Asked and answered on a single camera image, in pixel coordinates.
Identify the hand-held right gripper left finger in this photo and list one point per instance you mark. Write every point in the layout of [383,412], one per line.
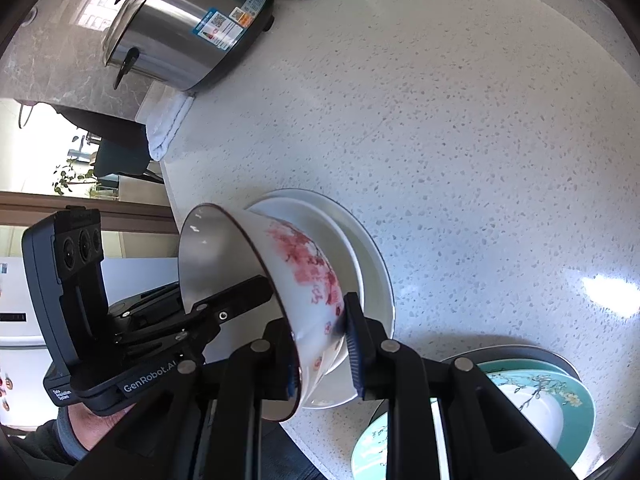
[270,360]

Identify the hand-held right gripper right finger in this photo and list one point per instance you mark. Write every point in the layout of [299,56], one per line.
[356,355]

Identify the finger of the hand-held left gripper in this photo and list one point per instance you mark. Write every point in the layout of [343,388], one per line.
[160,297]
[225,310]

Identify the large oval white bowl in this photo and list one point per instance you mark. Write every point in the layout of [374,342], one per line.
[372,280]

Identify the pink floral white bowl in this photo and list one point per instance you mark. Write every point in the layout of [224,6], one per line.
[300,270]

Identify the round white bowl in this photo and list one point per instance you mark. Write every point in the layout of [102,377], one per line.
[330,230]

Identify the dark grey plate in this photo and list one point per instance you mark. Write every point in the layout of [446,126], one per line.
[550,352]

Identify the teal floral plate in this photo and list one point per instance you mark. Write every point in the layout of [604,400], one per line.
[582,420]
[560,369]

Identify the person's left forearm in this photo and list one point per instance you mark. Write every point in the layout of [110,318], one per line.
[45,445]

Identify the white refrigerator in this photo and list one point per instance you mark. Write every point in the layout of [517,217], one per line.
[20,340]

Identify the green potted plant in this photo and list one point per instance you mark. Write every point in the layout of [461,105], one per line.
[72,177]

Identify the dark chair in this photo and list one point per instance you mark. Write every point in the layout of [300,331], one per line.
[120,157]

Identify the white towel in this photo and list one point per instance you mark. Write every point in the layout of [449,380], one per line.
[165,120]

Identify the stainless steel rice cooker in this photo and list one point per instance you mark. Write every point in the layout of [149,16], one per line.
[190,25]

